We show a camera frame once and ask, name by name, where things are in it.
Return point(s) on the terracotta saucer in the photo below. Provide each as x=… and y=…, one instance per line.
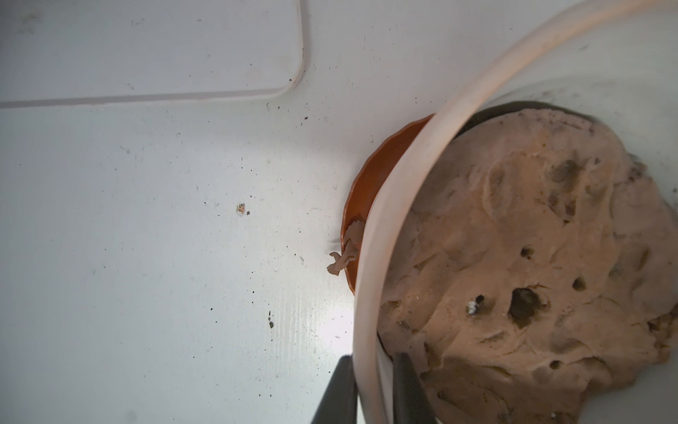
x=374, y=173

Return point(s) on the white cutting board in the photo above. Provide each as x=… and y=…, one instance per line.
x=108, y=52

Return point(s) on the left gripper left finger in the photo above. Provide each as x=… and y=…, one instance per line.
x=339, y=404

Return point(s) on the mud clump on saucer edge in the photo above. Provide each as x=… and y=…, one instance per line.
x=352, y=242

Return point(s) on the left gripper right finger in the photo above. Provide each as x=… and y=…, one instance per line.
x=410, y=403

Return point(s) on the white ceramic pot with mud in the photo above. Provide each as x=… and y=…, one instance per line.
x=523, y=250

